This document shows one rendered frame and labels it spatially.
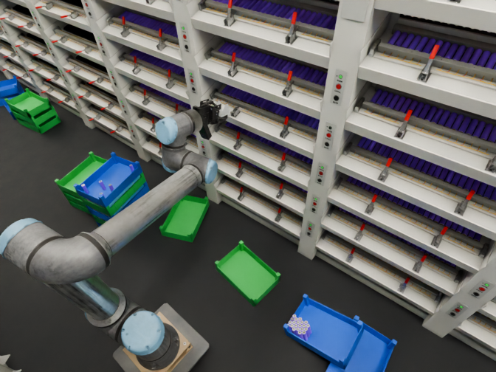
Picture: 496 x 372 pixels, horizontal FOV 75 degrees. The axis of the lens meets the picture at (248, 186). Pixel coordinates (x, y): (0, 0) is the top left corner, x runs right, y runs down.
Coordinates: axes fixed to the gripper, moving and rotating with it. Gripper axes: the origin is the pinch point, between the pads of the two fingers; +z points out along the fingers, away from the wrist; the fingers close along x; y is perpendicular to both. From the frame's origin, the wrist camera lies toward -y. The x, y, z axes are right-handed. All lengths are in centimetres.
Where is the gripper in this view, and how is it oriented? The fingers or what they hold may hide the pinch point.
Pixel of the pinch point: (226, 112)
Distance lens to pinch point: 146.4
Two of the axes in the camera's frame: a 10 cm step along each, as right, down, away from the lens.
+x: -8.0, -4.3, 4.2
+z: 5.9, -4.1, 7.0
